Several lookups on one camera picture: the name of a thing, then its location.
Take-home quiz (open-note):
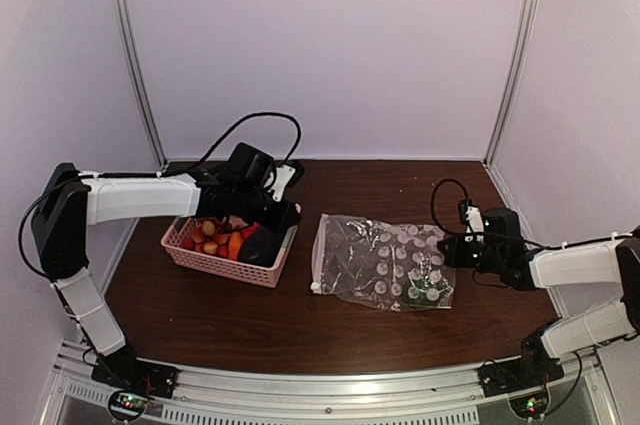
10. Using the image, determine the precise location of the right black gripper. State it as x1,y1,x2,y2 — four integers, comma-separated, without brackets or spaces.
438,235,504,274

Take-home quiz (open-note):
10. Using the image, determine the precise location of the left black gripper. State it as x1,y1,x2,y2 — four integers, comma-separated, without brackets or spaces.
233,184,302,234

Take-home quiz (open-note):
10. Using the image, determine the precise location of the dark purple fake eggplant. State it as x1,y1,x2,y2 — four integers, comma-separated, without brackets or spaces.
238,225,284,268

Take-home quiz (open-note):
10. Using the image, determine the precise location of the green fake pepper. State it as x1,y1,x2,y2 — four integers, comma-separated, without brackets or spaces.
400,277,454,309

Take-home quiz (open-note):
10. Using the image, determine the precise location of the clear zip top bag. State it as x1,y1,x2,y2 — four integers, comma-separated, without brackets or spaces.
310,214,455,312

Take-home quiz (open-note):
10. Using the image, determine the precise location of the red orange fake tomato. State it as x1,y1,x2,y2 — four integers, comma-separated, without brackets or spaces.
228,231,244,261

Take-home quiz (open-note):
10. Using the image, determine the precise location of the fake lychee bunch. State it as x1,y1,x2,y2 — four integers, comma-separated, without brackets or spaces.
181,219,231,258

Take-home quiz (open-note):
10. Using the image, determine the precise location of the pink plastic basket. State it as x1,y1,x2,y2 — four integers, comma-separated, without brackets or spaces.
161,217,298,288

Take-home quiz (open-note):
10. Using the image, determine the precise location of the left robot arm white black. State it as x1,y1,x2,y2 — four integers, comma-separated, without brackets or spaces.
19,143,305,389

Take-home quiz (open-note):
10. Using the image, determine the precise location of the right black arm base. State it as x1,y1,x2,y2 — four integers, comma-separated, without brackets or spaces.
477,325,564,397

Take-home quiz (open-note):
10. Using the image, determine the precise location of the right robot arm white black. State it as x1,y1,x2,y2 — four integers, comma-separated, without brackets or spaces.
437,201,639,387

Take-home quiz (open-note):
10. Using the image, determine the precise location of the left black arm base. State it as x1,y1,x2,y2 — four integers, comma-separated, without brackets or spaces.
91,339,178,399

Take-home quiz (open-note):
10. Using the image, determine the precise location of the right circuit board with leds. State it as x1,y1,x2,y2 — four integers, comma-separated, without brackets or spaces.
509,395,550,421

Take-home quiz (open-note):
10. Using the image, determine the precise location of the circuit board with leds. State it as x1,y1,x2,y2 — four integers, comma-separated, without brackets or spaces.
509,395,550,421
107,390,150,421

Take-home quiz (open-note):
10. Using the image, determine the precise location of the left circuit board with leds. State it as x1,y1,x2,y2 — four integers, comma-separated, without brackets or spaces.
107,390,150,421

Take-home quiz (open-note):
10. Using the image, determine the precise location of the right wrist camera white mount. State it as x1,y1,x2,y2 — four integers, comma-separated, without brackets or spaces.
458,199,485,243

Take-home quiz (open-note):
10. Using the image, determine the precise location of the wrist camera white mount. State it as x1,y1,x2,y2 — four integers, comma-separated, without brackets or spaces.
458,199,485,243
264,160,305,202

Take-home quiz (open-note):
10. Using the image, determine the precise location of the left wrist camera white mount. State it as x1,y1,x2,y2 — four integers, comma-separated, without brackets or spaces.
264,160,305,202

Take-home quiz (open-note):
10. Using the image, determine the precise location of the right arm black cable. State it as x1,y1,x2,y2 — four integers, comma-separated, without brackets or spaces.
430,177,474,236

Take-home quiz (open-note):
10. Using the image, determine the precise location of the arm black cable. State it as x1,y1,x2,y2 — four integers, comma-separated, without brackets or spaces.
17,112,303,276
430,177,474,236

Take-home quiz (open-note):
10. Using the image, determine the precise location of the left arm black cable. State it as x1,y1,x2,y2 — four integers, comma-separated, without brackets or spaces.
17,112,303,276

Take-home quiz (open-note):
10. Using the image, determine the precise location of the front aluminium rail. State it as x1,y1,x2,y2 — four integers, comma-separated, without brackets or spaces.
34,340,620,424

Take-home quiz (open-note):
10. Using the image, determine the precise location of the right aluminium frame post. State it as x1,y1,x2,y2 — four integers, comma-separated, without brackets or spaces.
483,0,539,168

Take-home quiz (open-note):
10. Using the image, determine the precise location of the aluminium frame post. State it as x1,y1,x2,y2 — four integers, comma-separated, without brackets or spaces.
483,0,539,168
114,0,168,169

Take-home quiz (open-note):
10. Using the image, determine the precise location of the left aluminium frame post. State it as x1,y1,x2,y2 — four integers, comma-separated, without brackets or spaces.
114,0,168,169

